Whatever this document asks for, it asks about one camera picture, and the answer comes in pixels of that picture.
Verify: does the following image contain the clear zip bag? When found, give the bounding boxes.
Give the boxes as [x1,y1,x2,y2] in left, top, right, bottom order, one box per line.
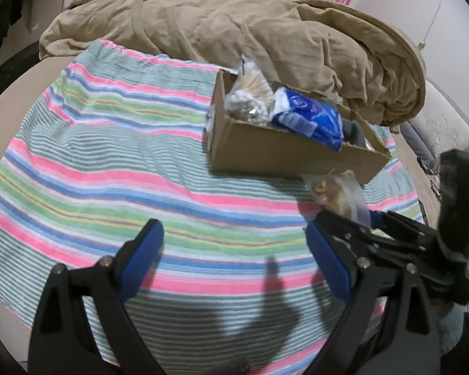
[301,170,371,228]

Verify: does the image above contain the blue tissue pack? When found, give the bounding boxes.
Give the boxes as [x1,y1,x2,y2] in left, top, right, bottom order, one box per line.
[272,87,344,152]

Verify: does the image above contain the cotton swab bag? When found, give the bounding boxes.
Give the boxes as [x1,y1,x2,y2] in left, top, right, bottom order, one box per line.
[224,55,275,125]

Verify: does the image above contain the white pillow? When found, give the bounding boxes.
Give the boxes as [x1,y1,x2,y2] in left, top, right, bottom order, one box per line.
[401,80,469,173]

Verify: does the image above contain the grey socks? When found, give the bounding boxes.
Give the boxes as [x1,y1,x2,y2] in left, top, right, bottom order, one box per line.
[342,118,367,148]

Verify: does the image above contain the cardboard box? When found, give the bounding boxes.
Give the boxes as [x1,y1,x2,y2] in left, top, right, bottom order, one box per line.
[207,69,391,185]

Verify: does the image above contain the beige blanket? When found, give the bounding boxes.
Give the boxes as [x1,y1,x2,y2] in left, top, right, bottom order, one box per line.
[39,0,426,127]

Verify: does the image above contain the striped towel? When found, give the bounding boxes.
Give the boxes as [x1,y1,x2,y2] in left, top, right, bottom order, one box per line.
[0,40,423,374]

